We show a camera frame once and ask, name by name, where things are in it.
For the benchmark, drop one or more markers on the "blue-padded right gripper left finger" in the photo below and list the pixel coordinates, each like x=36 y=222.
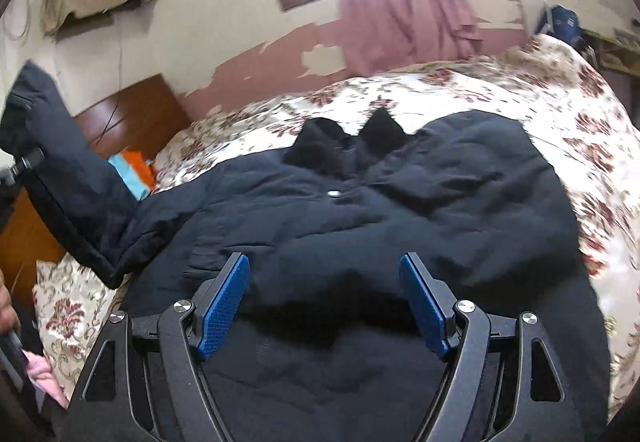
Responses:
x=113 y=399

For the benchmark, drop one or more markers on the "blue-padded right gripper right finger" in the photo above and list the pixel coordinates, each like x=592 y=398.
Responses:
x=503 y=380

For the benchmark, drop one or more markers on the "dark navy padded jacket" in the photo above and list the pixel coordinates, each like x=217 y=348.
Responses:
x=324 y=347

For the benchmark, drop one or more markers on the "person's left hand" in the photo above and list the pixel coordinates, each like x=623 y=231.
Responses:
x=9 y=320

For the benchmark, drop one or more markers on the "pink cloth at left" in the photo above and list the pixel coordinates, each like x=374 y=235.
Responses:
x=40 y=374

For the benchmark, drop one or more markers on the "orange brown blue pillow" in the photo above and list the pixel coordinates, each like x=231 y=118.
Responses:
x=136 y=173

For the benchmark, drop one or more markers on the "brown wooden headboard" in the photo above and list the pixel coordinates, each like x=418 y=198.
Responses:
x=142 y=117

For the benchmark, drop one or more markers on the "floral white bed quilt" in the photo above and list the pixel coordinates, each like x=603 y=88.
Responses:
x=572 y=118

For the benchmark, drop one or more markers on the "wooden side desk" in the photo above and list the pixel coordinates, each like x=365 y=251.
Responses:
x=611 y=55

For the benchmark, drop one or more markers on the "blue backpack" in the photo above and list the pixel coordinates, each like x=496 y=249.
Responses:
x=560 y=23

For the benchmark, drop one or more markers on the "pink window curtain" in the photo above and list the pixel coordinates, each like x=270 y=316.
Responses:
x=382 y=35

